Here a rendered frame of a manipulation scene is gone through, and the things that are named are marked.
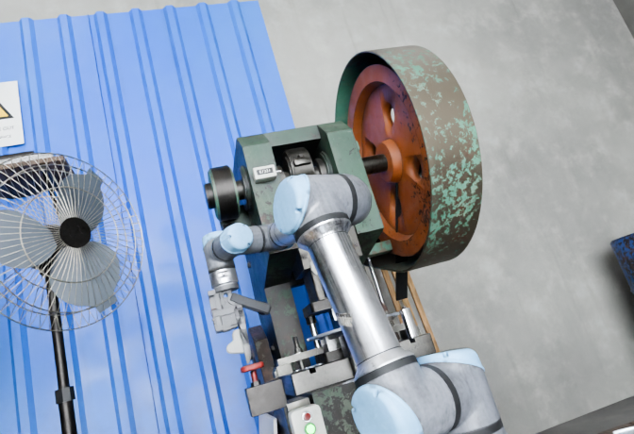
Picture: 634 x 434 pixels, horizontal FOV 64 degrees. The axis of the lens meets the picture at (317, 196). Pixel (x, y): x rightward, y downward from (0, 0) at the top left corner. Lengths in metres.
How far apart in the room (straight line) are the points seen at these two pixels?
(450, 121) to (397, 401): 0.95
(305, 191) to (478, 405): 0.49
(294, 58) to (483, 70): 1.38
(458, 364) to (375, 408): 0.18
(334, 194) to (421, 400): 0.40
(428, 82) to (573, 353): 2.28
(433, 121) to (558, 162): 2.38
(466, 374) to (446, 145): 0.78
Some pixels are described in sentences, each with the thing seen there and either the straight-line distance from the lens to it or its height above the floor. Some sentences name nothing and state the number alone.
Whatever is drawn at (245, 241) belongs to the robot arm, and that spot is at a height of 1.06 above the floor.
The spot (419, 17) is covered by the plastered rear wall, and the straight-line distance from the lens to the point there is 3.98.
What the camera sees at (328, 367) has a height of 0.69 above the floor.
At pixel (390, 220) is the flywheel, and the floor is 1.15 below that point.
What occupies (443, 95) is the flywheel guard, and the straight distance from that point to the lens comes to 1.62.
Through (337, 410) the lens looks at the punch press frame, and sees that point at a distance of 1.45.
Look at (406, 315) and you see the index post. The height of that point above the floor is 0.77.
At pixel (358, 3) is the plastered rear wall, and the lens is 3.89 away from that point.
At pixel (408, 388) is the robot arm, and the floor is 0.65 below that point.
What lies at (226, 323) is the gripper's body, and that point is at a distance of 1.39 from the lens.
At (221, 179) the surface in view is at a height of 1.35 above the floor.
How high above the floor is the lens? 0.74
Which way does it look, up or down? 17 degrees up
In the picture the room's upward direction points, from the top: 16 degrees counter-clockwise
